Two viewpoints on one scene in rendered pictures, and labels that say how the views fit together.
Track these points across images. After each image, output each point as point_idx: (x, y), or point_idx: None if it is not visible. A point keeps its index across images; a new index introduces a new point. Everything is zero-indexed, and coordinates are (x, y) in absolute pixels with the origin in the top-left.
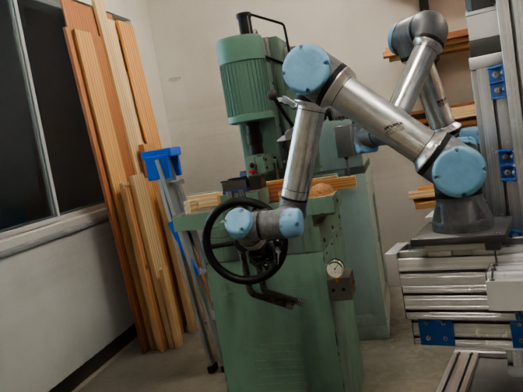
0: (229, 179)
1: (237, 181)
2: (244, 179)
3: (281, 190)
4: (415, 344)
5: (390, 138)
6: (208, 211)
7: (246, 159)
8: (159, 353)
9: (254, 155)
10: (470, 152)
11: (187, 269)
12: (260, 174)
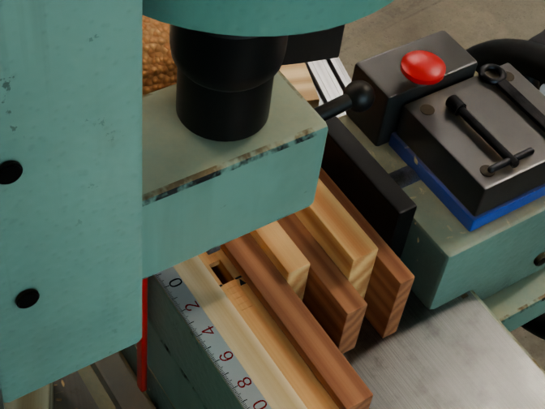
0: (521, 151)
1: (534, 87)
2: (500, 70)
3: (304, 92)
4: (337, 56)
5: None
6: (542, 393)
7: (326, 133)
8: None
9: (270, 105)
10: None
11: None
12: (423, 37)
